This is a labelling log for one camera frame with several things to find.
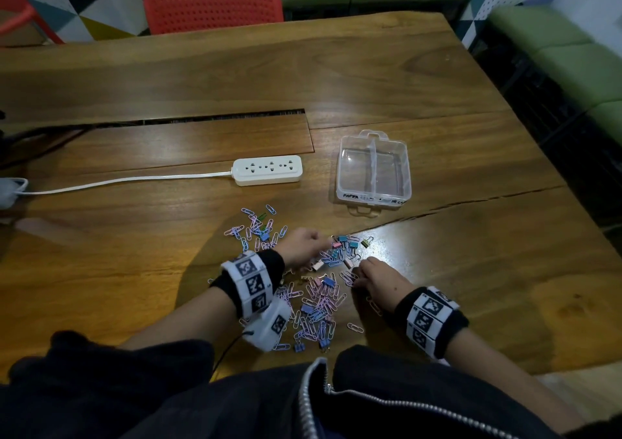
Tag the person's right hand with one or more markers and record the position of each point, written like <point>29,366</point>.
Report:
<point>384,285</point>

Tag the person's left hand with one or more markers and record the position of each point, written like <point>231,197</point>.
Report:
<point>301,247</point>

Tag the scatter of small binder clips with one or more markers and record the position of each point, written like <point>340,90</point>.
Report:
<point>342,238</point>

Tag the pile of pastel paper clips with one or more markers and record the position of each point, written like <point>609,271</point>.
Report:
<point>316,307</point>

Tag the clear plastic compartment box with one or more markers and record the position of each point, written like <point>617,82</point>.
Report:
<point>374,171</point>

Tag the person's right forearm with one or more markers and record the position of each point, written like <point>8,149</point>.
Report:
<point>495,375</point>

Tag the person's left forearm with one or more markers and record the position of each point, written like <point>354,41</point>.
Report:
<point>184,319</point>

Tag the white power strip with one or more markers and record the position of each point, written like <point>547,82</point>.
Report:
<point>267,170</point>

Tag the black zip jacket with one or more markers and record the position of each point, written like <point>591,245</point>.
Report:
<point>146,395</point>

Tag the red perforated plastic chair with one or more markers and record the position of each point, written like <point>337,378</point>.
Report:
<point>209,1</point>

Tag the grey power adapter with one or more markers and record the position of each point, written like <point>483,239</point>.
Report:
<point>9,191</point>

